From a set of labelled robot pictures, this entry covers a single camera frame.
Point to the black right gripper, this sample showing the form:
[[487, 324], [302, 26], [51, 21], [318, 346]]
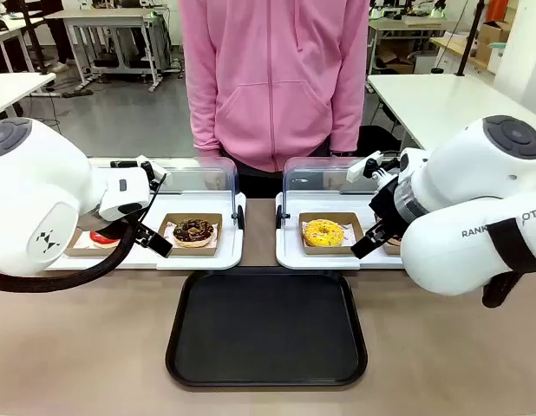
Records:
[[387, 203]]

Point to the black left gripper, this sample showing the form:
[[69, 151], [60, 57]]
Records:
[[125, 225]]

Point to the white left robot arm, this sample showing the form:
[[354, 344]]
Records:
[[38, 186]]

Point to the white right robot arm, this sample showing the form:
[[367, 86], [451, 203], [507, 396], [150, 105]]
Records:
[[459, 190]]

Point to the pink sleeved left forearm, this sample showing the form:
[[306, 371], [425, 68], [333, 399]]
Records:
[[348, 112]]

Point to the pink sleeved right forearm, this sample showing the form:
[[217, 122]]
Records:
[[203, 108]]

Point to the brown cardboard donut tray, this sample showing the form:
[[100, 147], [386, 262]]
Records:
[[391, 250], [83, 249], [164, 249], [311, 250]]

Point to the dark striped sprinkle donut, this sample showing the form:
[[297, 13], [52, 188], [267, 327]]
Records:
[[394, 242]]

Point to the chocolate glazed donut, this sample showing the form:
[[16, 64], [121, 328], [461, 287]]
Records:
[[194, 232]]

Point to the yellow glazed donut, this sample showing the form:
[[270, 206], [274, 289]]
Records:
[[323, 232]]

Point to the red glazed donut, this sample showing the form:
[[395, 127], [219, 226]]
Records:
[[104, 239]]

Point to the black serving tray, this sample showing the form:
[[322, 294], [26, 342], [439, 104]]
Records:
[[266, 329]]

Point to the white printed paper liner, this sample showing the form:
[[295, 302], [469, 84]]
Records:
[[348, 236], [86, 245], [167, 237]]

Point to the white display case base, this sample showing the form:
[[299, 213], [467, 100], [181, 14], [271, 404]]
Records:
[[198, 262], [289, 260]]

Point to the clear display case lid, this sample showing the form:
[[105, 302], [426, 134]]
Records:
[[311, 177], [207, 177]]

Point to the black office chair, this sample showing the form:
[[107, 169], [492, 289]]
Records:
[[378, 136]]

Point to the black floor power strip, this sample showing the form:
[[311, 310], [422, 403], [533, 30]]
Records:
[[77, 92]]

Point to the person torso pink hoodie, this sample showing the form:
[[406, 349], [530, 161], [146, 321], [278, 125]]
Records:
[[272, 78]]

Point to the black stand pole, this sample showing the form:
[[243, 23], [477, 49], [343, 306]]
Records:
[[467, 39]]

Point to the background person legs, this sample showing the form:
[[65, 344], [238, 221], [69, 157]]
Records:
[[62, 39]]

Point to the grey background desk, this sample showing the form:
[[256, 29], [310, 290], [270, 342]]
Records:
[[103, 17]]

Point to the cardboard box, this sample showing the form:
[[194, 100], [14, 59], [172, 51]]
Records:
[[491, 41]]

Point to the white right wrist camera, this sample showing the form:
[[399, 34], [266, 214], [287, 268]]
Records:
[[358, 170]]

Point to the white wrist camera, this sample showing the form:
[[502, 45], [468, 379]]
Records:
[[148, 167], [358, 170]]

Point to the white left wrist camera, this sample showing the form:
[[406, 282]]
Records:
[[148, 167]]

